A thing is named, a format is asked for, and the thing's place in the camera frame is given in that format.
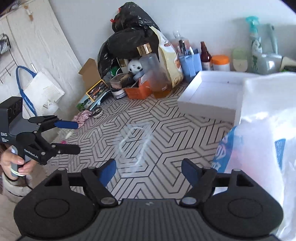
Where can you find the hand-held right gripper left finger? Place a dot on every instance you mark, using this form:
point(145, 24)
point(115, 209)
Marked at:
point(109, 171)

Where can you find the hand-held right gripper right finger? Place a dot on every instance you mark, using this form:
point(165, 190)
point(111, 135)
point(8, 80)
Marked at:
point(189, 171)

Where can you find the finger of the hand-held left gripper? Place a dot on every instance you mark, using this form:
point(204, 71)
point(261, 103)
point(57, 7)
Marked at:
point(69, 149)
point(67, 124)

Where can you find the white plastic shopping bag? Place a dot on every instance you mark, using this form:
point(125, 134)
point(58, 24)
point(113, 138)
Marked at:
point(261, 139)

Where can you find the person's left forearm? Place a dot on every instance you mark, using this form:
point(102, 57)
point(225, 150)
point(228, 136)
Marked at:
point(13, 188)

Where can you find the black trash bag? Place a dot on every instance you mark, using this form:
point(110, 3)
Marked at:
point(129, 39)

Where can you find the beige snack bag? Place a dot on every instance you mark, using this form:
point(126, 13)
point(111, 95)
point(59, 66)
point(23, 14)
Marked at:
point(167, 60)

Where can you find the person's left hand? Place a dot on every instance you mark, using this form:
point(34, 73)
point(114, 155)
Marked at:
point(7, 160)

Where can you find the pink patterned cloth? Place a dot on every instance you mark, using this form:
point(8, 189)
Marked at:
point(81, 118)

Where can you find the clear plastic film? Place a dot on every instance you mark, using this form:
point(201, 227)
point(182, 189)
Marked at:
point(136, 148)

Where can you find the open cardboard box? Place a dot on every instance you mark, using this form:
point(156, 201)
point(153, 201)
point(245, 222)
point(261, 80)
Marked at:
point(94, 91)

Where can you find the geometric patterned tablecloth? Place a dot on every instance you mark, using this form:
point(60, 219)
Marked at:
point(161, 129)

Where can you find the brown cardboard box flap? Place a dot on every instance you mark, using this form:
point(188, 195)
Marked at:
point(89, 71)

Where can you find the round white tin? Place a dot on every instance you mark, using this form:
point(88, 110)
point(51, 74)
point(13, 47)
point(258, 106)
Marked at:
point(118, 93)

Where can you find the orange cardboard box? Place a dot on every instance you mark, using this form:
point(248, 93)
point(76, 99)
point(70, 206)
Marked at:
point(138, 90)

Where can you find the white wooden cabinet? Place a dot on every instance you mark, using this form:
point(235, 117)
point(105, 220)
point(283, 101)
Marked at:
point(46, 46)

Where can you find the white cardboard box lid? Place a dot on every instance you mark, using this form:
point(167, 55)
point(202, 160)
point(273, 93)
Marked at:
point(208, 92)

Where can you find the panda plush toy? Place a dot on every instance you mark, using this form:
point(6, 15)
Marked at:
point(136, 67)

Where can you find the frosted bottle with gold cap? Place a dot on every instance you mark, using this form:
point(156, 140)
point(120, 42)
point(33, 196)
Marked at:
point(157, 78)

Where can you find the blue pen holder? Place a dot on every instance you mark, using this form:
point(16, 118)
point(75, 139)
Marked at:
point(188, 64)

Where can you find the white jar with orange lid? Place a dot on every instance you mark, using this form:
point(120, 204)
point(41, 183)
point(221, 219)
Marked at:
point(220, 63)

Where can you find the brown spray bottle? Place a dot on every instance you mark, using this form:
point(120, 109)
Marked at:
point(205, 58)

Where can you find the pale green container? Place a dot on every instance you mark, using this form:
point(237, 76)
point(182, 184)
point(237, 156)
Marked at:
point(240, 60)

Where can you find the clear plastic bottle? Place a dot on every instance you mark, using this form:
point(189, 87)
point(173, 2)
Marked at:
point(179, 41)

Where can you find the clear plastic container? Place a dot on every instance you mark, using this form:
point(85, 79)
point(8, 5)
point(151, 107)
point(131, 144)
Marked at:
point(268, 63)

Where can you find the teal spray bottle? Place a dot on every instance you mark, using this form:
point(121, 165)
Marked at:
point(255, 44)

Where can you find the green cardboard box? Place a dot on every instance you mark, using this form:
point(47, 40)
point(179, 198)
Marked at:
point(289, 64)

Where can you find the wall hook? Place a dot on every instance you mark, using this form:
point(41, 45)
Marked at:
point(28, 10)

